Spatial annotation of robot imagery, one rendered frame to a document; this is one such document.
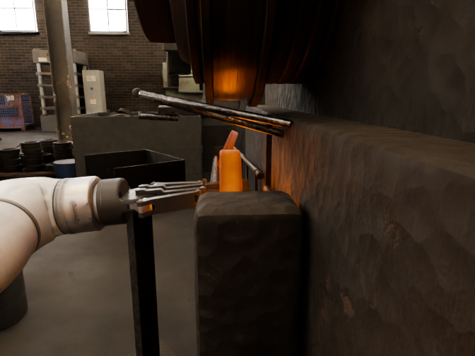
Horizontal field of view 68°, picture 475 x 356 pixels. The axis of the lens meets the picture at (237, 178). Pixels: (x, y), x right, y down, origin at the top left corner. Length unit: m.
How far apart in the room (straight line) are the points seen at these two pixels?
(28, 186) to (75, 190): 0.07
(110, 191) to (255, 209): 0.31
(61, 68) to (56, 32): 0.63
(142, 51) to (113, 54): 0.80
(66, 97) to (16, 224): 7.10
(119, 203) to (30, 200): 0.12
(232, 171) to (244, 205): 0.20
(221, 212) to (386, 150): 0.16
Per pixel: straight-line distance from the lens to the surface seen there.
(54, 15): 7.76
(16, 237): 0.53
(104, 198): 0.58
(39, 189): 0.61
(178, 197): 0.54
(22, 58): 11.86
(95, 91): 10.24
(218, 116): 0.45
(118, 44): 10.99
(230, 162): 0.53
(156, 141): 2.98
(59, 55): 7.66
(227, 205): 0.32
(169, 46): 3.16
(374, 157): 0.20
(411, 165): 0.17
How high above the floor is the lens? 0.90
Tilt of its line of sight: 13 degrees down
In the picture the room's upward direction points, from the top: straight up
